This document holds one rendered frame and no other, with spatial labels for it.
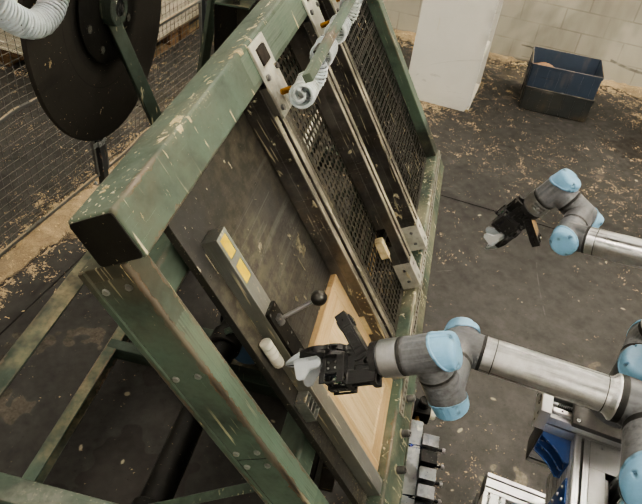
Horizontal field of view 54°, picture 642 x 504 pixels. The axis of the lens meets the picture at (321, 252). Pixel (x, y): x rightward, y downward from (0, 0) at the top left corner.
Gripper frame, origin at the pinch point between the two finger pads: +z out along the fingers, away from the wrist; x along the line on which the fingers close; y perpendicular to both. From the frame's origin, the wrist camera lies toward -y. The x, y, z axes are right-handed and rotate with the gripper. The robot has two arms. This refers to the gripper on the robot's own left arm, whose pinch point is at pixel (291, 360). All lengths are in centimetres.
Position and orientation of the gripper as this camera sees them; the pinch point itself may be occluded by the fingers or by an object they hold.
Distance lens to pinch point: 134.0
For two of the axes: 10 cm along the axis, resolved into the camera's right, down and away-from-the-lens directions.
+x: 4.5, 4.9, 7.4
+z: -8.9, 1.9, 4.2
